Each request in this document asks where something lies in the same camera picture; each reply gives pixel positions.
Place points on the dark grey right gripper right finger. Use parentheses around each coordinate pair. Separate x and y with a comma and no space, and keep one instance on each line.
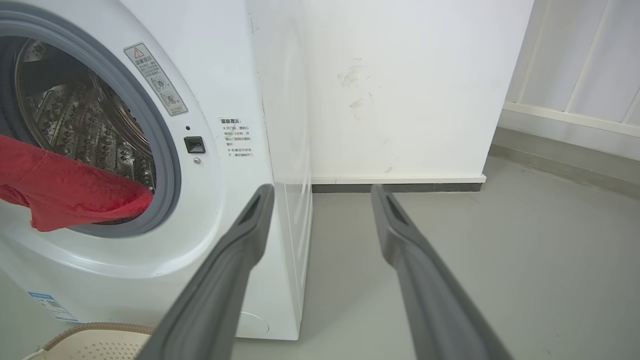
(435,310)

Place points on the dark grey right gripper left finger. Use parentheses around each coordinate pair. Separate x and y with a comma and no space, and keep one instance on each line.
(215,300)

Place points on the red and white garment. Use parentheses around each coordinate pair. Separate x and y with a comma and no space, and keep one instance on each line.
(65,190)

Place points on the cream perforated laundry basket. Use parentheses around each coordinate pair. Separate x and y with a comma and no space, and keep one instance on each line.
(95,345)

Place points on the stainless steel washing machine drum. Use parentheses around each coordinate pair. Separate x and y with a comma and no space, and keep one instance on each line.
(75,120)

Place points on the round white filter cover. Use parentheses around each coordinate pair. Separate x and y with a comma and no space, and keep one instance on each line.
(255,325)

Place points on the white front-load washing machine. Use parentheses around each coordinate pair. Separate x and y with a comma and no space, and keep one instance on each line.
(225,225)

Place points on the white and dark baseboard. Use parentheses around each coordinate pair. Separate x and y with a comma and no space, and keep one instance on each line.
(400,188)

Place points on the grey rubber door gasket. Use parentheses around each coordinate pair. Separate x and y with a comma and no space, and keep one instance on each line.
(167,165)

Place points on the black door latch socket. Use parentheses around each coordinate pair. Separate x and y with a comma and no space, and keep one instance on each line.
(194,145)

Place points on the blue white energy label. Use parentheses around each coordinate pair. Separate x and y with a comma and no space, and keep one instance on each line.
(52,306)

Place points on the clear text notice sticker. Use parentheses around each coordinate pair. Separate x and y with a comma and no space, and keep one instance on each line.
(236,137)

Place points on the grey warning sticker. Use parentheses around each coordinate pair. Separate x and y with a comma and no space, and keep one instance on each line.
(156,80)

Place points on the white slatted panel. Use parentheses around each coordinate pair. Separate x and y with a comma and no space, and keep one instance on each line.
(575,117)

